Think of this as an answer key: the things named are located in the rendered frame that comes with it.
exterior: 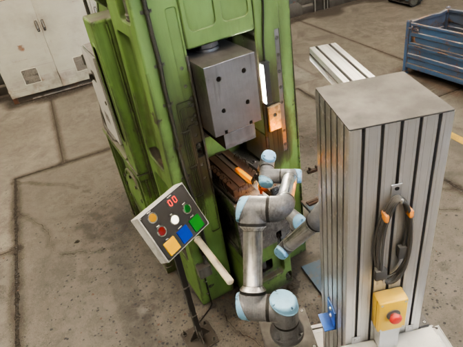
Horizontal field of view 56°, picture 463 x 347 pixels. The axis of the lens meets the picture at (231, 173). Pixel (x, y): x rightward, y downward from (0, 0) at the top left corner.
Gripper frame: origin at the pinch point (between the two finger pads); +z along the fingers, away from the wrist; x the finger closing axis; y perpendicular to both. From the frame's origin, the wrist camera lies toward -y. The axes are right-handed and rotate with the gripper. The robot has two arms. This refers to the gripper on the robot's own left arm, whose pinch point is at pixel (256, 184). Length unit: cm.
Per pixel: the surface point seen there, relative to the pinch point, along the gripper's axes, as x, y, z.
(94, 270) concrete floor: -104, -46, 141
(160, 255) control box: -69, 16, -7
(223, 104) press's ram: -9, -32, -42
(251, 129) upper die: 5.7, -21.8, -23.9
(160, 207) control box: -59, -4, -16
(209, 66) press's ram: -13, -43, -62
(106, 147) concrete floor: -37, -221, 238
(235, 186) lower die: -9.0, -6.9, 7.6
